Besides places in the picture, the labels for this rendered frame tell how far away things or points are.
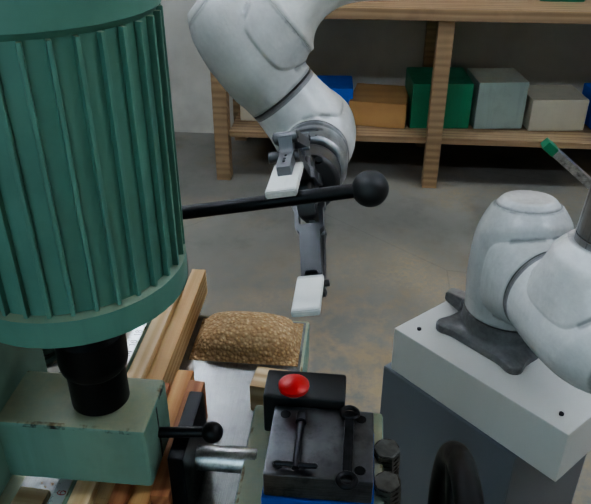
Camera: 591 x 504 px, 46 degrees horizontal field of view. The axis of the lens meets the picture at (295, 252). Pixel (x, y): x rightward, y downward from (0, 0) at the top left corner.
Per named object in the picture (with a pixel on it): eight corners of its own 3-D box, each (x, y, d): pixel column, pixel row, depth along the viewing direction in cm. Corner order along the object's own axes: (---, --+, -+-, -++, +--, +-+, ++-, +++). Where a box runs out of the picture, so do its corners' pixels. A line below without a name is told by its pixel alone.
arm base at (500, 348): (477, 287, 140) (481, 263, 138) (575, 338, 125) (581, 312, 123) (416, 318, 130) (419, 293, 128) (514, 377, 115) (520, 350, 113)
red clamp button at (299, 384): (308, 401, 65) (308, 393, 65) (276, 399, 66) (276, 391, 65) (310, 380, 68) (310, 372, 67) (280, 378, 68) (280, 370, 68)
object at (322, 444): (373, 515, 61) (377, 472, 58) (249, 505, 62) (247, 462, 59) (373, 410, 72) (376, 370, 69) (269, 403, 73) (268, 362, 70)
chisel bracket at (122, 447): (155, 499, 64) (144, 432, 59) (9, 487, 65) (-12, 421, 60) (175, 439, 70) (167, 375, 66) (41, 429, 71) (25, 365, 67)
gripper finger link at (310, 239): (291, 196, 81) (293, 200, 83) (294, 287, 78) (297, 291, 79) (323, 192, 81) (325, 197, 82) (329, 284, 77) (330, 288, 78)
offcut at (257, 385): (295, 395, 83) (295, 371, 81) (288, 416, 80) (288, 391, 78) (258, 390, 83) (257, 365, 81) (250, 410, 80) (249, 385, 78)
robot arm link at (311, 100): (309, 203, 95) (245, 132, 91) (317, 159, 108) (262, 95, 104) (371, 158, 91) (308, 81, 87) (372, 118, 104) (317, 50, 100)
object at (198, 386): (173, 534, 66) (168, 496, 63) (155, 533, 66) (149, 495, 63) (208, 416, 80) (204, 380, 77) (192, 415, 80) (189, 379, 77)
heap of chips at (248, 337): (297, 366, 87) (297, 343, 85) (188, 359, 88) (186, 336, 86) (303, 324, 95) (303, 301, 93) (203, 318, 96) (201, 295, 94)
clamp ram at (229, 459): (251, 530, 66) (248, 465, 61) (175, 524, 67) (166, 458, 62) (264, 458, 74) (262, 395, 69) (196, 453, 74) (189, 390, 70)
